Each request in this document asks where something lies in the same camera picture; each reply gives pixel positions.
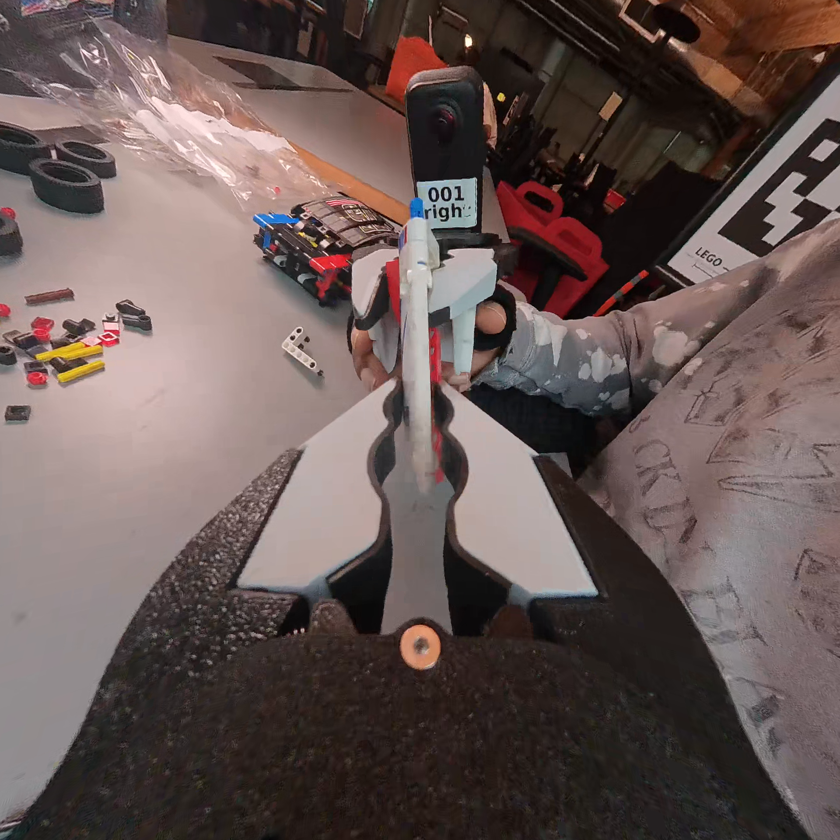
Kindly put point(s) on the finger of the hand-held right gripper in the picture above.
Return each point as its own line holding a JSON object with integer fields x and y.
{"x": 374, "y": 295}
{"x": 466, "y": 275}

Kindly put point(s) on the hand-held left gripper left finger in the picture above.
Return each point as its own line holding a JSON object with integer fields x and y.
{"x": 315, "y": 525}

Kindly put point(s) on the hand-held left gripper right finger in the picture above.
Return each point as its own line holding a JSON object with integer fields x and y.
{"x": 518, "y": 525}

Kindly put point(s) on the red and white toy panel assembly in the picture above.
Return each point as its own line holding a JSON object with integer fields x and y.
{"x": 417, "y": 361}

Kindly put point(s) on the person's right forearm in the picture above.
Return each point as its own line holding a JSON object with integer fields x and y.
{"x": 590, "y": 354}

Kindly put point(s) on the grey desk with wooden edge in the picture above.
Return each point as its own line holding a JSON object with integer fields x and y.
{"x": 315, "y": 111}

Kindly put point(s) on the person's right hand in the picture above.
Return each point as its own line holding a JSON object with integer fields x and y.
{"x": 489, "y": 325}

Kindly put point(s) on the toy car model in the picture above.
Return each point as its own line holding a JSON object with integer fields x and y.
{"x": 328, "y": 243}

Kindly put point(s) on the orange chair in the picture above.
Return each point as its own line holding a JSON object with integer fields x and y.
{"x": 413, "y": 65}

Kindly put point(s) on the white angled toy beam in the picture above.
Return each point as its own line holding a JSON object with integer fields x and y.
{"x": 298, "y": 344}

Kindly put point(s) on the red plastic stool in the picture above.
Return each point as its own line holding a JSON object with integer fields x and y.
{"x": 531, "y": 200}
{"x": 564, "y": 262}

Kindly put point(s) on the black chair armrest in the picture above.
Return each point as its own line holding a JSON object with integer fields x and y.
{"x": 544, "y": 420}

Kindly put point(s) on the orange striped pole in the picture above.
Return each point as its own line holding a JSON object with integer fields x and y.
{"x": 620, "y": 292}

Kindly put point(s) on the person's grey patterned sweatshirt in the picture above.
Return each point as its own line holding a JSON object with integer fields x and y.
{"x": 754, "y": 525}

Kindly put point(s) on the clear plastic bags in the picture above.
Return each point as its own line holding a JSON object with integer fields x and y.
{"x": 197, "y": 131}

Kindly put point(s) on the pile of small toy pieces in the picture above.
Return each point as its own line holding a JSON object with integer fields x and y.
{"x": 72, "y": 354}

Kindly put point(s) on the black and white marker board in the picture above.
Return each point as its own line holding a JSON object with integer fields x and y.
{"x": 774, "y": 197}

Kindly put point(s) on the black toy tyre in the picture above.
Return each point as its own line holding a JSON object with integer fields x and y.
{"x": 23, "y": 148}
{"x": 85, "y": 157}
{"x": 65, "y": 187}
{"x": 8, "y": 236}

